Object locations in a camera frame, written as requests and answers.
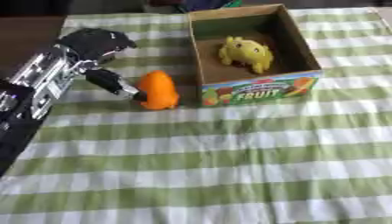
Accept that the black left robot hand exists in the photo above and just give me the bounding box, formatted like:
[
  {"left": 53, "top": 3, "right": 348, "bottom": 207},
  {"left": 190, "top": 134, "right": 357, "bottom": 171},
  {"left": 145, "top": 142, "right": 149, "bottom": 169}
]
[{"left": 56, "top": 27, "right": 151, "bottom": 102}]

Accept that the orange toy fruit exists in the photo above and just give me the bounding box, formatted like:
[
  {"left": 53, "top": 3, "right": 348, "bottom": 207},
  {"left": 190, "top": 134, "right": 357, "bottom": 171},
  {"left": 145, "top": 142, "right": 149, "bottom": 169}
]
[{"left": 133, "top": 69, "right": 181, "bottom": 111}]

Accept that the yellow soft toy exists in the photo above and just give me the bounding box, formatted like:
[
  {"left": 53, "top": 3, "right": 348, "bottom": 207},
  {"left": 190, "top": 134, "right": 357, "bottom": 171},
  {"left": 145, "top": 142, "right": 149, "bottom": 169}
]
[{"left": 217, "top": 35, "right": 276, "bottom": 74}]

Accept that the cardboard box with fruit print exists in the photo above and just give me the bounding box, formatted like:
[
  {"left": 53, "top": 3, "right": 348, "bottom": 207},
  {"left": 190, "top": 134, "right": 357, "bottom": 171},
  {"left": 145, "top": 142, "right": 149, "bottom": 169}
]
[{"left": 186, "top": 3, "right": 325, "bottom": 107}]

